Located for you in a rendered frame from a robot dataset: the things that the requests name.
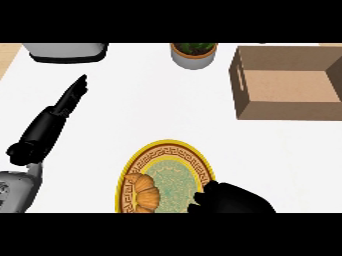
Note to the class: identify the brown cardboard box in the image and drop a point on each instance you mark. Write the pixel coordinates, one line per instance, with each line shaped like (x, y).
(292, 86)

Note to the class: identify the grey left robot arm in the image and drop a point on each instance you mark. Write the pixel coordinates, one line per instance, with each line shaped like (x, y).
(8, 192)

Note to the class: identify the orange bell pepper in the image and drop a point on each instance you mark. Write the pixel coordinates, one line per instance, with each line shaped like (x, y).
(143, 192)

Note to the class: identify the yellow patterned plate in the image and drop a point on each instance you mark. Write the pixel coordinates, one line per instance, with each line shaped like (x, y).
(171, 176)

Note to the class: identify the potted green plant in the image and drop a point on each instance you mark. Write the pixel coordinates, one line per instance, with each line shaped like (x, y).
(193, 55)

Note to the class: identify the grey black appliance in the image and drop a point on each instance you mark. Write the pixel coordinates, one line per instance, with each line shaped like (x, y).
(64, 51)

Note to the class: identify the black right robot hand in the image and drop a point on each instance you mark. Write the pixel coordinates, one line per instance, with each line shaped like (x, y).
(230, 199)

